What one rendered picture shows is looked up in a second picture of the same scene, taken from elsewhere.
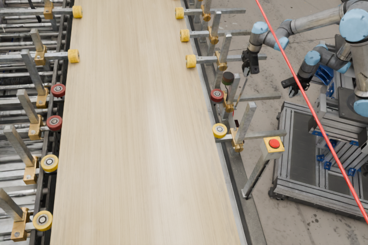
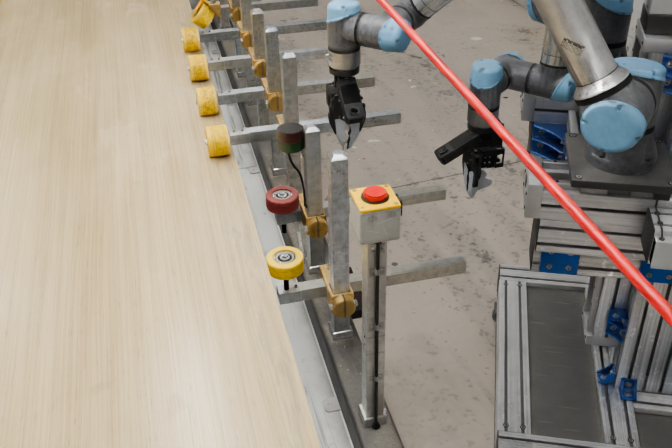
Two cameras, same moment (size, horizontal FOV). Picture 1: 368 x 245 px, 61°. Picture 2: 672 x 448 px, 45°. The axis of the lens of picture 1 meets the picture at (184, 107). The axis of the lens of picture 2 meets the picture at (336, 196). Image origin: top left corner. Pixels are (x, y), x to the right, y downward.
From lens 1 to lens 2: 65 cm
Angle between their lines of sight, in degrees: 20
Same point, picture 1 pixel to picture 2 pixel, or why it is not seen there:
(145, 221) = not seen: outside the picture
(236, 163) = (347, 355)
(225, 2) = not seen: hidden behind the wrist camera
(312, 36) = not seen: hidden behind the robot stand
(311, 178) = (592, 426)
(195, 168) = (217, 338)
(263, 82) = (453, 248)
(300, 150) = (555, 366)
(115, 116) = (19, 260)
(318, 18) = not seen: outside the picture
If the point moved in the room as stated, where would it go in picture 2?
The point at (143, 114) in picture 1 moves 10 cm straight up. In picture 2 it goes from (93, 250) to (84, 211)
